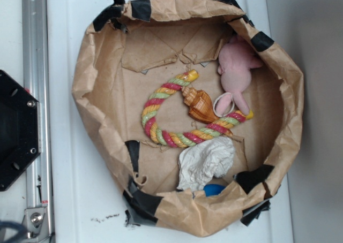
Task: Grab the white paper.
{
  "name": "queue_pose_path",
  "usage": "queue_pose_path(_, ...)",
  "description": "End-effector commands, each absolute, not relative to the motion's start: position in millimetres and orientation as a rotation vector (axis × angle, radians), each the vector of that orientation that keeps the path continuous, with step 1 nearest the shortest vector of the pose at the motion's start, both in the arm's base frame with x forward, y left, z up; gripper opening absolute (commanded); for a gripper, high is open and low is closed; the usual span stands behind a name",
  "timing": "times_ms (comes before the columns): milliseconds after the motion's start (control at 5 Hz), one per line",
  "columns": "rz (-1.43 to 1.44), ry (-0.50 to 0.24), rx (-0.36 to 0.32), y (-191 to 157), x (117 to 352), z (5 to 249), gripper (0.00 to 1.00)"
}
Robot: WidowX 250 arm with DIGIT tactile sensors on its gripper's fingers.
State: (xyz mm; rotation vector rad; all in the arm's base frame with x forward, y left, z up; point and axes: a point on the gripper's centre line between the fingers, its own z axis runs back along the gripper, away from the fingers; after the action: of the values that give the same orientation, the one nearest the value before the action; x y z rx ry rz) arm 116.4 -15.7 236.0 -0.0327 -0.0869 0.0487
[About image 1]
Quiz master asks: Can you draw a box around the crumpled white paper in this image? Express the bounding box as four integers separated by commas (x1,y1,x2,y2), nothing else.
177,136,236,192

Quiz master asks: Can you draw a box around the brown seashell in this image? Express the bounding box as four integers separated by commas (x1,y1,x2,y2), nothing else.
181,87,233,136

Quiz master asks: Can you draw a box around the brown paper bag bin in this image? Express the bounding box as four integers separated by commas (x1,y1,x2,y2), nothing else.
72,0,304,237

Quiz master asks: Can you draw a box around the blue ball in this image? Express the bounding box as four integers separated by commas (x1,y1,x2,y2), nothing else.
203,184,226,197

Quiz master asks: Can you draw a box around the pink plush bunny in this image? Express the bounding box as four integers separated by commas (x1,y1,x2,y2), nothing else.
213,35,264,117

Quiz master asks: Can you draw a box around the multicolour twisted rope toy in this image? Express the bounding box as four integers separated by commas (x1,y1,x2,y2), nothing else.
141,70,253,148

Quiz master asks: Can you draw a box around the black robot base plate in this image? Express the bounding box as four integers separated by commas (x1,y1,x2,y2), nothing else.
1,70,40,192

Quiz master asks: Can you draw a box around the aluminium rail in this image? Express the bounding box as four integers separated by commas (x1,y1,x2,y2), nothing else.
22,0,55,242

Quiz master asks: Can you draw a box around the metal corner bracket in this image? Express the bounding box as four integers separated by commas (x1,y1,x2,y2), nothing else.
22,207,49,242

